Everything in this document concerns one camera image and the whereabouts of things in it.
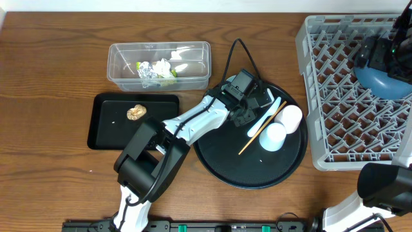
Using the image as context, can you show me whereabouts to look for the black rectangular tray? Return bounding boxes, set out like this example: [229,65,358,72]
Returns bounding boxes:
[87,93,180,150]

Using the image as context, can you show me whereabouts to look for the blue plate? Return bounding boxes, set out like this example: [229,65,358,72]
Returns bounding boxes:
[354,57,411,100]

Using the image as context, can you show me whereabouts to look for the pink cup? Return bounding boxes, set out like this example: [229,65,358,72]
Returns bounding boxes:
[274,105,303,134]

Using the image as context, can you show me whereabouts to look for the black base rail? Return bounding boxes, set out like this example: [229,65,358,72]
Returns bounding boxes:
[61,220,386,232]

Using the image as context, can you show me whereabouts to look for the yellow snack wrapper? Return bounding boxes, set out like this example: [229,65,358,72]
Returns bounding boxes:
[136,61,177,88]

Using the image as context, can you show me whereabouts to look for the grey dishwasher rack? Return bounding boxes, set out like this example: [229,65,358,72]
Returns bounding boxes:
[295,14,411,171]

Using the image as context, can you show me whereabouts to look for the light blue plastic knife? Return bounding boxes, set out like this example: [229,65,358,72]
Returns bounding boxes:
[247,97,281,137]

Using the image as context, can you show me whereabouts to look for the wooden chopstick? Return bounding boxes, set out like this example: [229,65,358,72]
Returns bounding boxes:
[238,101,287,155]

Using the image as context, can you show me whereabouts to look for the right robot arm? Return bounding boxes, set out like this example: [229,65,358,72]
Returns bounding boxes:
[313,30,411,231]

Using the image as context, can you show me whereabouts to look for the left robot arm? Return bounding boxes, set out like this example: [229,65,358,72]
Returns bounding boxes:
[110,84,280,231]

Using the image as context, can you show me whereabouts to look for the black round tray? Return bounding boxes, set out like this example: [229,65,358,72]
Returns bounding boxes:
[192,79,308,190]

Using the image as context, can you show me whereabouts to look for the light blue cup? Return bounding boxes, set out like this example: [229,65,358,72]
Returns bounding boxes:
[259,122,286,151]

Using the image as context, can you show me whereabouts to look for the clear plastic bin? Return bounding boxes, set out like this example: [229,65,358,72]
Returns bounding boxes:
[107,41,212,92]

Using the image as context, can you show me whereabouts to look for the brown mushroom food scrap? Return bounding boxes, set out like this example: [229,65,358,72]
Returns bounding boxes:
[127,104,147,121]

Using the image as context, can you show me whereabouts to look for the white tissue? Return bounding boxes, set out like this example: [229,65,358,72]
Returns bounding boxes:
[152,59,174,79]

